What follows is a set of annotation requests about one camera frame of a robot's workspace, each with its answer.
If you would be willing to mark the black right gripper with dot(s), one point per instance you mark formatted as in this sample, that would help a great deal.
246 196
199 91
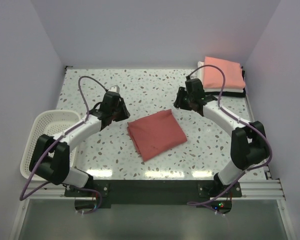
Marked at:
179 99

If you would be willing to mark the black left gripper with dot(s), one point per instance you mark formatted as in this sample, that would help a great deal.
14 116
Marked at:
123 110

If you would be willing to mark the red t-shirt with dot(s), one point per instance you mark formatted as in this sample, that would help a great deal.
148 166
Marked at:
155 134

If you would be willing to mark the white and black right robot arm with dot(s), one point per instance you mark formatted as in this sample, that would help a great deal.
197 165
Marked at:
248 145

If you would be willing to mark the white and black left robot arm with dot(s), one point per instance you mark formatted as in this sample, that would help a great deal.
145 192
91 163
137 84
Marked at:
51 156

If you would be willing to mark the folded salmon pink t-shirt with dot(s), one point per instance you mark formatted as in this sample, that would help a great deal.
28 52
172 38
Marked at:
223 72

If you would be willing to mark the white perforated plastic basket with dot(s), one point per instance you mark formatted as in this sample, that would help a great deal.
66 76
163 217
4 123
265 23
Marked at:
46 125

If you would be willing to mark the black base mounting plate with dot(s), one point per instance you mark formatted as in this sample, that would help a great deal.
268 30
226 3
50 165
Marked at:
143 192

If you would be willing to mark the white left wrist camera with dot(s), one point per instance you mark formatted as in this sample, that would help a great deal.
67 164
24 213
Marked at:
115 89

